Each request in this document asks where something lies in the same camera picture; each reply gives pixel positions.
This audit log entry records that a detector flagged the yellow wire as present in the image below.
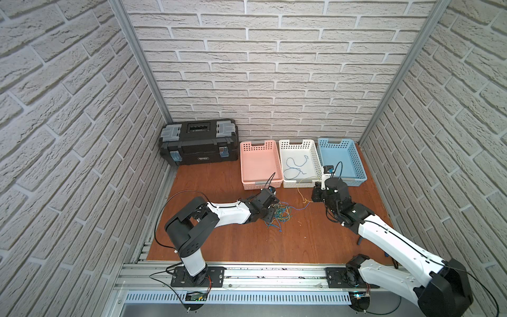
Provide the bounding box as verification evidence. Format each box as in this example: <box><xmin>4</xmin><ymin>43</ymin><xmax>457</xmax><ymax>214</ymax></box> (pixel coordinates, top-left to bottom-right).
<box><xmin>296</xmin><ymin>178</ymin><xmax>318</xmax><ymax>207</ymax></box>

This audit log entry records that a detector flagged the blue wire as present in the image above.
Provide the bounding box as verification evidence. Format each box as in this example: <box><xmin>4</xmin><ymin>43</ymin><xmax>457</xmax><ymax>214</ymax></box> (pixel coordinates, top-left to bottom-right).
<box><xmin>283</xmin><ymin>154</ymin><xmax>310</xmax><ymax>180</ymax></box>

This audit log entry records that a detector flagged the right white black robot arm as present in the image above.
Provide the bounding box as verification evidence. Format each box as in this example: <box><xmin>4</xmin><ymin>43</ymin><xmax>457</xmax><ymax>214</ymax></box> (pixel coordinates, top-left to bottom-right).
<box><xmin>312</xmin><ymin>178</ymin><xmax>473</xmax><ymax>316</ymax></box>

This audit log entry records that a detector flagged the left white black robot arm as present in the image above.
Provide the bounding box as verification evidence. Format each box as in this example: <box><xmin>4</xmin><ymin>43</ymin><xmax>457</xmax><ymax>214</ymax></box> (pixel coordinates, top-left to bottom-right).
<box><xmin>165</xmin><ymin>186</ymin><xmax>279</xmax><ymax>286</ymax></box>

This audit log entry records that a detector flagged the pink perforated basket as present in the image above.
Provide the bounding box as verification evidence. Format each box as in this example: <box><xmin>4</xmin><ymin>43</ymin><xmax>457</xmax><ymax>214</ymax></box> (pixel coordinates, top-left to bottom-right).
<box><xmin>240</xmin><ymin>140</ymin><xmax>283</xmax><ymax>190</ymax></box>

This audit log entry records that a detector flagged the blue perforated basket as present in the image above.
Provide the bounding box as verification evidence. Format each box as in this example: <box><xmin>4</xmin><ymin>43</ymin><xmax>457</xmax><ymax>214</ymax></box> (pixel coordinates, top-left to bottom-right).
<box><xmin>318</xmin><ymin>138</ymin><xmax>367</xmax><ymax>187</ymax></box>

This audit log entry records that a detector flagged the white perforated basket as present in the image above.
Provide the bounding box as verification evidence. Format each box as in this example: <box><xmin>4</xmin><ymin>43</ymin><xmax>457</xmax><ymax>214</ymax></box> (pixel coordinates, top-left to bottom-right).
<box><xmin>279</xmin><ymin>139</ymin><xmax>322</xmax><ymax>188</ymax></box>

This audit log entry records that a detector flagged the black plastic toolbox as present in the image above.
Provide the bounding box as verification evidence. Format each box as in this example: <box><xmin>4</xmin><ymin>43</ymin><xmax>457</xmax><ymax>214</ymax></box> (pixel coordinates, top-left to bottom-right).
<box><xmin>158</xmin><ymin>118</ymin><xmax>239</xmax><ymax>166</ymax></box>

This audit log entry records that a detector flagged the tangled coloured wire pile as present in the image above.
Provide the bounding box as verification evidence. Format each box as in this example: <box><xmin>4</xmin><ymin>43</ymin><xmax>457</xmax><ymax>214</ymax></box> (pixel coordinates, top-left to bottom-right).
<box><xmin>266</xmin><ymin>201</ymin><xmax>296</xmax><ymax>232</ymax></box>

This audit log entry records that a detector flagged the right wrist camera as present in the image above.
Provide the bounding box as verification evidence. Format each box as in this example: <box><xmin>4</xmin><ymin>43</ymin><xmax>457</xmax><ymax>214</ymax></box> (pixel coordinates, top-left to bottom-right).
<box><xmin>321</xmin><ymin>165</ymin><xmax>335</xmax><ymax>190</ymax></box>

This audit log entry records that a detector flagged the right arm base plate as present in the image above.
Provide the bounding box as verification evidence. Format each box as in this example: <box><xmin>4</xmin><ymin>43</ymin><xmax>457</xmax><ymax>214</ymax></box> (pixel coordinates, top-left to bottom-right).
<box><xmin>325</xmin><ymin>267</ymin><xmax>368</xmax><ymax>289</ymax></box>

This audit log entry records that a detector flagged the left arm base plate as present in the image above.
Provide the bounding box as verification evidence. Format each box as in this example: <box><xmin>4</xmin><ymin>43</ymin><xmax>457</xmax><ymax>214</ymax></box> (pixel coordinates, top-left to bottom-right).
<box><xmin>170</xmin><ymin>266</ymin><xmax>226</xmax><ymax>288</ymax></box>

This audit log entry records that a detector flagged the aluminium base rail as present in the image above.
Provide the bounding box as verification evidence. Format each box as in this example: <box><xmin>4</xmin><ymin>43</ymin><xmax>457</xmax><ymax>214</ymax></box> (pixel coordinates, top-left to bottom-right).
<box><xmin>105</xmin><ymin>262</ymin><xmax>420</xmax><ymax>316</ymax></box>

